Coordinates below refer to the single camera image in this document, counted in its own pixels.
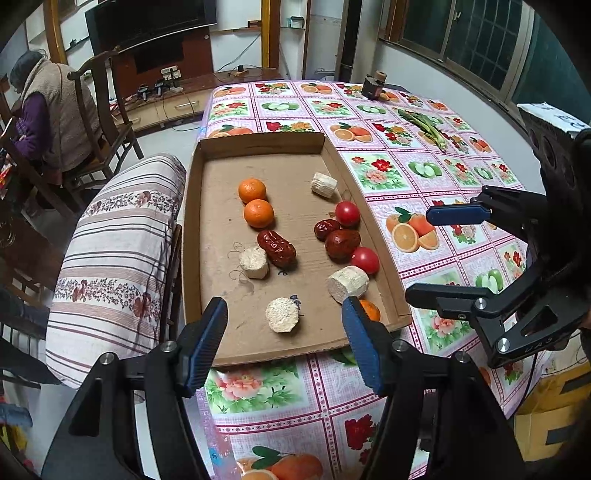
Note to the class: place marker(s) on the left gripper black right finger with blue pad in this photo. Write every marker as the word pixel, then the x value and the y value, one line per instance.
pixel 399 373

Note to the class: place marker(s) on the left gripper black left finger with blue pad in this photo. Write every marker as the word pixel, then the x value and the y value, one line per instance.
pixel 173 373

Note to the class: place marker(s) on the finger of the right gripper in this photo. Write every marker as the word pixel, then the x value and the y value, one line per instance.
pixel 469 303
pixel 475 212

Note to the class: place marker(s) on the orange mandarin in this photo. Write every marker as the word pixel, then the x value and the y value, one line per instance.
pixel 371 310
pixel 258 213
pixel 251 189

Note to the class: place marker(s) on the red cherry tomato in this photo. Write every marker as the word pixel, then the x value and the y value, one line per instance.
pixel 347 214
pixel 366 259

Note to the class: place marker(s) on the white yam chunk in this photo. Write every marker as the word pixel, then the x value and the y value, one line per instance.
pixel 350 281
pixel 254 263
pixel 324 185

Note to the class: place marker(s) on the round dark red jujube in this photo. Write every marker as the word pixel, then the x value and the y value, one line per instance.
pixel 342 244

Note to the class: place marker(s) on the small dark red jujube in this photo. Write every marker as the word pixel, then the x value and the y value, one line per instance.
pixel 325 227

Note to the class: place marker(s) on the long red jujube date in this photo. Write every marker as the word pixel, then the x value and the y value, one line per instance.
pixel 280 251

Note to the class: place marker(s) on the striped floral cushion chair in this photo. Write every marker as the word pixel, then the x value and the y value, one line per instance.
pixel 110 291

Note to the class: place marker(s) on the yellow cardboard box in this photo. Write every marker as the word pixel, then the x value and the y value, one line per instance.
pixel 547 418

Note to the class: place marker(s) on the green leafy vegetable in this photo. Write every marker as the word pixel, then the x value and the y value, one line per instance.
pixel 425 124

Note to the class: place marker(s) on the brown cardboard tray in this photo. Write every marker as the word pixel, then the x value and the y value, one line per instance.
pixel 215 233

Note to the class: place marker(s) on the small dark jar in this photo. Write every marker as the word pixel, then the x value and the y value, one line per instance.
pixel 373 85

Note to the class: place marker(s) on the dark wooden chair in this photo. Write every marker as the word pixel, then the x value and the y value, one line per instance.
pixel 116 141

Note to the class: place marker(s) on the seated person in vest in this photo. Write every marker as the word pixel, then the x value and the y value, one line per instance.
pixel 51 132

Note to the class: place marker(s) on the wooden tv cabinet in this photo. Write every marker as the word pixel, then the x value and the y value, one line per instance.
pixel 152 103

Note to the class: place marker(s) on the white power strip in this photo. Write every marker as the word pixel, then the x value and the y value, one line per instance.
pixel 171 73

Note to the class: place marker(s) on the black television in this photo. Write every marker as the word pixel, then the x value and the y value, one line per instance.
pixel 126 23

